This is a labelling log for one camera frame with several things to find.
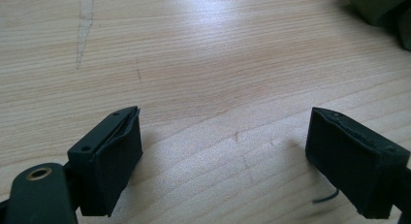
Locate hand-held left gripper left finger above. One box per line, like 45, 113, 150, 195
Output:
67, 106, 143, 217

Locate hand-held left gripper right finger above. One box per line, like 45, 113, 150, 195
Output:
304, 107, 411, 220

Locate olive green shorts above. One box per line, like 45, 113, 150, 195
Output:
342, 0, 411, 52

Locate thin dark thread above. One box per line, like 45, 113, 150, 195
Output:
312, 188, 340, 205

